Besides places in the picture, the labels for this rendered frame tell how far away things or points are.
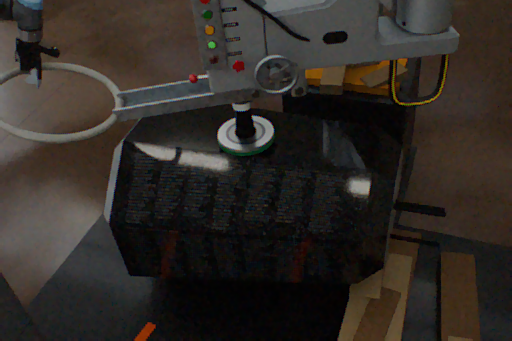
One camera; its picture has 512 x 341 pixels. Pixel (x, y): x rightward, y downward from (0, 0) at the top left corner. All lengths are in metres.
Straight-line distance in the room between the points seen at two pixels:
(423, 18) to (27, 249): 2.38
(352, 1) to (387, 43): 0.21
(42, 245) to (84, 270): 0.36
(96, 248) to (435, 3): 2.09
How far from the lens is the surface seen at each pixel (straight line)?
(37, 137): 1.78
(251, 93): 1.83
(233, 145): 1.95
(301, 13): 1.67
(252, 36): 1.67
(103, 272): 2.83
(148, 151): 2.12
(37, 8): 2.00
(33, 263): 3.06
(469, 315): 2.47
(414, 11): 1.81
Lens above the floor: 2.10
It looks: 38 degrees down
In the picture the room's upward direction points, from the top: 7 degrees counter-clockwise
